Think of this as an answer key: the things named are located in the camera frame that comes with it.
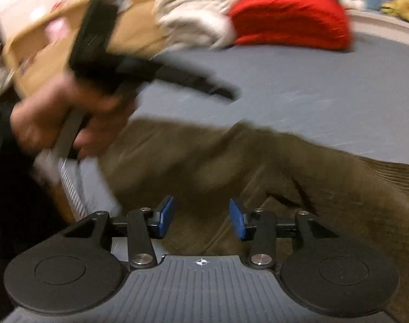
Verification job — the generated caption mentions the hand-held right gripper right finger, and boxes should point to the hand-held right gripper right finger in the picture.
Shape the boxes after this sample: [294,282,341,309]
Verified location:
[228,198,344,270]

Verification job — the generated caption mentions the yellow plush toy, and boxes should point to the yellow plush toy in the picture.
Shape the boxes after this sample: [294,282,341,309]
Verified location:
[381,0,409,25]

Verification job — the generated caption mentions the red quilted garment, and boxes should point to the red quilted garment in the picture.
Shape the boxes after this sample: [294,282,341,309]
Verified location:
[228,0,354,53]

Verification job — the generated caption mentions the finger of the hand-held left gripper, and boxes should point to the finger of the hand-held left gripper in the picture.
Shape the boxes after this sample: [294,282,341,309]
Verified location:
[138,58,240,101]

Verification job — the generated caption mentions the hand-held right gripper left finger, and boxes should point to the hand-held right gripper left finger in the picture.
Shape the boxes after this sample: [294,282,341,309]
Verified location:
[61,195,176,270]

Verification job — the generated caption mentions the grey bed mattress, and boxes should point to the grey bed mattress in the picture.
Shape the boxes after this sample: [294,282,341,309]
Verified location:
[56,9,409,224]

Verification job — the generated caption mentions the wooden bedside board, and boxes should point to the wooden bedside board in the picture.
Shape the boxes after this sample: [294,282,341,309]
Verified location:
[2,0,173,99]

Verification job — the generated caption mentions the person's left hand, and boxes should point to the person's left hand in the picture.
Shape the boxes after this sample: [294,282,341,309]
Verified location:
[10,73,135,159]

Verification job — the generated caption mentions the white fleece blanket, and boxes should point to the white fleece blanket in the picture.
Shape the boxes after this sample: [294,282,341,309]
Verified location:
[154,0,239,50]

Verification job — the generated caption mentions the olive corduroy pants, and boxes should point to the olive corduroy pants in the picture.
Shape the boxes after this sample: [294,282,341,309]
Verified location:
[100,118,409,323]

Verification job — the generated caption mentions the person's left forearm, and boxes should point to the person's left forearm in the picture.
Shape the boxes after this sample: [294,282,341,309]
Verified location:
[0,101,37,196]

